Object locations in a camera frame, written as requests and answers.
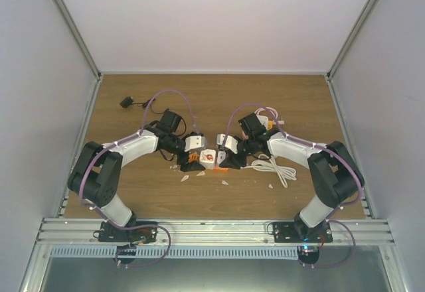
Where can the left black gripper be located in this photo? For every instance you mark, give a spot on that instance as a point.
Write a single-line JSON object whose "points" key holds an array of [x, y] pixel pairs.
{"points": [[188, 166]]}

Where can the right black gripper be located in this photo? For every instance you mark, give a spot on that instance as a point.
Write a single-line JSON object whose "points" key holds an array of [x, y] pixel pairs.
{"points": [[234, 162]]}

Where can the orange power strip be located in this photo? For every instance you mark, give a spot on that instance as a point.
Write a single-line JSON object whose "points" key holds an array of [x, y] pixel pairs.
{"points": [[201, 173]]}

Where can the white tiger cube plug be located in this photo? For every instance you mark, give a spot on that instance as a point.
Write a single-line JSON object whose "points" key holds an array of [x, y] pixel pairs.
{"points": [[207, 158]]}

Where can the black power adapter with cable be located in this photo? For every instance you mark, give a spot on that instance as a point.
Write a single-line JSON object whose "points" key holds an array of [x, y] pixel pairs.
{"points": [[133, 103]]}

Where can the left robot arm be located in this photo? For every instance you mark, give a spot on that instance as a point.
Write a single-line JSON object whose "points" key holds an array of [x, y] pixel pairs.
{"points": [[96, 174]]}

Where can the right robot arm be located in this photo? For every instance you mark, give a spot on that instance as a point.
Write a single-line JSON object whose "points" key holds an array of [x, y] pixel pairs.
{"points": [[334, 174]]}

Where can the white USB charger plug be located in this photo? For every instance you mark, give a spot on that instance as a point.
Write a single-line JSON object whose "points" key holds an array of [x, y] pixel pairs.
{"points": [[220, 157]]}

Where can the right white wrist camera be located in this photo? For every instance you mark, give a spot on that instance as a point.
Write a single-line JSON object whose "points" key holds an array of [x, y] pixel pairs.
{"points": [[222, 139]]}

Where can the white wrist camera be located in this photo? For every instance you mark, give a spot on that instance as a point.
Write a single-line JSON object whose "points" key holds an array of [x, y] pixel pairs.
{"points": [[195, 143], [222, 139]]}

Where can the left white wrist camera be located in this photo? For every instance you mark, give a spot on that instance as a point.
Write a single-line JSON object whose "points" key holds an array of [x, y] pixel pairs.
{"points": [[195, 143]]}

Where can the grey slotted cable duct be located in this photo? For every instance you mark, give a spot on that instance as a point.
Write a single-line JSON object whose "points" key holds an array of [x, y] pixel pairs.
{"points": [[179, 252]]}

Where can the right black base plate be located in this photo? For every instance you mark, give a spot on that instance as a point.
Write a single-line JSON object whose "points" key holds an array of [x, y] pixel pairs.
{"points": [[291, 232]]}

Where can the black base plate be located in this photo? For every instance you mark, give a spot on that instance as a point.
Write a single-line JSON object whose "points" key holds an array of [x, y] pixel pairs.
{"points": [[145, 233], [291, 232]]}

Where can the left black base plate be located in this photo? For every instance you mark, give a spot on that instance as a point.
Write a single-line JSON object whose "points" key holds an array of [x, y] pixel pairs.
{"points": [[145, 233]]}

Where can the aluminium rail front frame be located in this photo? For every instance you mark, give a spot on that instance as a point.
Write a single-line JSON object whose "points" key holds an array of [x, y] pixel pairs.
{"points": [[367, 232]]}

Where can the right aluminium corner post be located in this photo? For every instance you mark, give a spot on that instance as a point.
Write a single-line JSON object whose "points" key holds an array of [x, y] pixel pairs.
{"points": [[352, 36]]}

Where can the aluminium corner post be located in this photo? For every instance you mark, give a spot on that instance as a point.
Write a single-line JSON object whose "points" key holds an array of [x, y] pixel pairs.
{"points": [[352, 36], [72, 27]]}

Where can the left aluminium corner post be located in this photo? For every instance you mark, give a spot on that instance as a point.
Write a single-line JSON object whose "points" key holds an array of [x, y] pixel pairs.
{"points": [[72, 27]]}

